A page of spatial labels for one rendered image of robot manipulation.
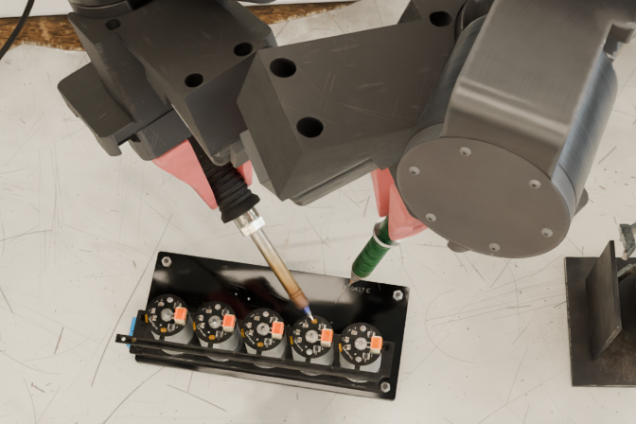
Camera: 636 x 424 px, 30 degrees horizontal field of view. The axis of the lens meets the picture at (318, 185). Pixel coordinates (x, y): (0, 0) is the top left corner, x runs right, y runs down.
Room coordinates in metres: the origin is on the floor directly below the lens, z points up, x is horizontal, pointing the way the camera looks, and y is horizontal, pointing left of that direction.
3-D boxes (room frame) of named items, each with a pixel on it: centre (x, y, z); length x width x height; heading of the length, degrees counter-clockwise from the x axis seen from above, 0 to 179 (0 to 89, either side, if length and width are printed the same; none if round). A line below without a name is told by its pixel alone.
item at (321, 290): (0.20, 0.03, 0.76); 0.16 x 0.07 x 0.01; 78
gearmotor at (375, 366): (0.17, -0.02, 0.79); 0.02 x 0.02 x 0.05
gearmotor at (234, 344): (0.19, 0.06, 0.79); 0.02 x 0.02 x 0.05
